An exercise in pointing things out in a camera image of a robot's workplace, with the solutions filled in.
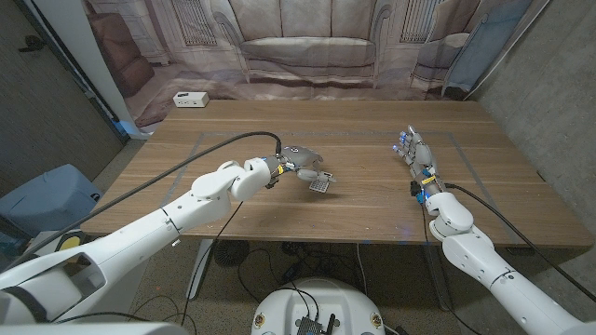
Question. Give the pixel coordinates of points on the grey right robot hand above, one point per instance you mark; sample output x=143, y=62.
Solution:
x=423, y=157

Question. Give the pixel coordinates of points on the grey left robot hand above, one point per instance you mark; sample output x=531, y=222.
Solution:
x=300, y=157

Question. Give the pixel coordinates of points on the small grey calculator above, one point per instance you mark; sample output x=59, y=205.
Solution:
x=319, y=187

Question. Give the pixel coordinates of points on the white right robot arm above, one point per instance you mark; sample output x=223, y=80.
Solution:
x=484, y=265

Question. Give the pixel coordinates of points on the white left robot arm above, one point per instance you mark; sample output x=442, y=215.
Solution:
x=139, y=232

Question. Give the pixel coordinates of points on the white box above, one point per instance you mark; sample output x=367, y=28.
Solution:
x=191, y=99

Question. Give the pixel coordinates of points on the printed sofa room backdrop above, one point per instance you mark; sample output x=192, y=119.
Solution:
x=307, y=46

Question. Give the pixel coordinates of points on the black power adapter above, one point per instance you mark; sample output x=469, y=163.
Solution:
x=291, y=271

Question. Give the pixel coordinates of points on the black round vent disc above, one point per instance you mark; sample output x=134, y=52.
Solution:
x=231, y=252

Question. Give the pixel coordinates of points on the grey table leg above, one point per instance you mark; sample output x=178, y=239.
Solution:
x=437, y=274

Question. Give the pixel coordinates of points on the white round robot torso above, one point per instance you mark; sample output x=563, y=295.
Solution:
x=321, y=298

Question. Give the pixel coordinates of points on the white table leg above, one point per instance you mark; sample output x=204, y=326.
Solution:
x=200, y=274

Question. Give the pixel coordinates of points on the black antenna module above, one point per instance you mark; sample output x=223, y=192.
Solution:
x=309, y=326

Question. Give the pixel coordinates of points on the black and yellow foot pedal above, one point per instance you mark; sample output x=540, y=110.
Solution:
x=71, y=243

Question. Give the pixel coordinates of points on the blue-grey plastic bin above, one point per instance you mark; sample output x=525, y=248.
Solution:
x=46, y=195

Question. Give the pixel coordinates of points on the white robot chest panel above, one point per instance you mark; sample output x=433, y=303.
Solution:
x=93, y=329

